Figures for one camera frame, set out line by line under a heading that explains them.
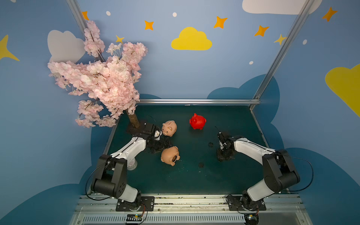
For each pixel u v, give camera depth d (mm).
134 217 730
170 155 841
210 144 984
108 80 568
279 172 455
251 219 733
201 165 904
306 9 703
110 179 435
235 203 747
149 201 750
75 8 690
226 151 750
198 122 1011
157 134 840
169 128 954
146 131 718
